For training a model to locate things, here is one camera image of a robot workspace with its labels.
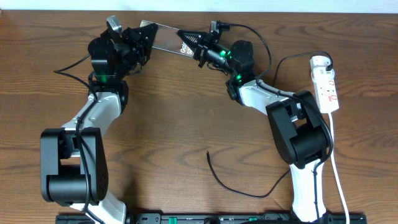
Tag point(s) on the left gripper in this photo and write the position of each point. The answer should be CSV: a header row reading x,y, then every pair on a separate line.
x,y
137,42

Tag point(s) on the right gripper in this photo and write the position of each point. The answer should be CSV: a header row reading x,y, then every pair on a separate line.
x,y
199,38

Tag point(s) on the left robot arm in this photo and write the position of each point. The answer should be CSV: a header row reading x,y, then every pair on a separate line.
x,y
73,168

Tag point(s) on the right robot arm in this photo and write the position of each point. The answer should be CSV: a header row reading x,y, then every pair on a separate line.
x,y
301,135

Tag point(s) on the white charger plug adapter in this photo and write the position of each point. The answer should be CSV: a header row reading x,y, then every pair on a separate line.
x,y
321,61

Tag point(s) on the white power strip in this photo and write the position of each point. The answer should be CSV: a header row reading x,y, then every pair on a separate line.
x,y
325,89

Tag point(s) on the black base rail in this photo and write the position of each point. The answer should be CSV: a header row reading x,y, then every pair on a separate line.
x,y
270,217

